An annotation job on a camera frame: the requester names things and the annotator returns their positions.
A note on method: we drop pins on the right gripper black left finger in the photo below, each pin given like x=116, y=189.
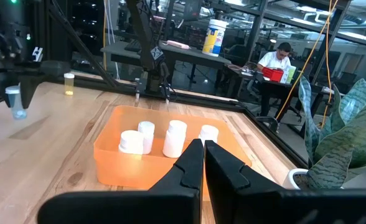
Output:
x=183, y=186

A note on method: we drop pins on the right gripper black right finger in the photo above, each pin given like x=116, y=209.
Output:
x=226, y=186

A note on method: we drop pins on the blue translucent pill bottle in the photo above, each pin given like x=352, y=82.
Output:
x=15, y=104

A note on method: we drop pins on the tall white pill bottle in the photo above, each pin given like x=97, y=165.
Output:
x=174, y=138

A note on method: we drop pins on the short white pill bottle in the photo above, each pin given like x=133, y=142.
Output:
x=208, y=133

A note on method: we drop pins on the slim white pill bottle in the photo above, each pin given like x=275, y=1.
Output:
x=147, y=130

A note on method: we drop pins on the wide white pill bottle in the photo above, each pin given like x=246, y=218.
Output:
x=131, y=141

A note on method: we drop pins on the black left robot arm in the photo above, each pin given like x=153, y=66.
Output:
x=145, y=37

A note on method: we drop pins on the orange translucent plastic basket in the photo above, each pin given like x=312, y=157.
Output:
x=127, y=171

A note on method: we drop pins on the white plant pot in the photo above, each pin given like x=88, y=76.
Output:
x=290, y=180

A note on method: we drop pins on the black keyboard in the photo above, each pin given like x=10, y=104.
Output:
x=133, y=45

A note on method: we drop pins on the black background desk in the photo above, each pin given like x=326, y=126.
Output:
x=279, y=88

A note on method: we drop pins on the red box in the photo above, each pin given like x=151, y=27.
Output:
x=272, y=74

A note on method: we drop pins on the green striped snake plant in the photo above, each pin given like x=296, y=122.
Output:
x=345, y=137

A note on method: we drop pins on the green white box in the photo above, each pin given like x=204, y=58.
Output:
x=289, y=74

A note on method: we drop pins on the grey background table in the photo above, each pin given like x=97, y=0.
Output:
x=176, y=54

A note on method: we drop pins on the person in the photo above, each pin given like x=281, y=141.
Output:
x=274, y=59

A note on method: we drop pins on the pink flat object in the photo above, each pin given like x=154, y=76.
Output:
x=177, y=44

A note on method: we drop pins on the white yellow wipes canister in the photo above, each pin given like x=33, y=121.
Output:
x=214, y=37

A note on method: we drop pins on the white bracket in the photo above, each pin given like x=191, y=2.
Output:
x=37, y=53

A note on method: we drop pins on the black diagonal frame strut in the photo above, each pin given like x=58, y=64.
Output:
x=80, y=43

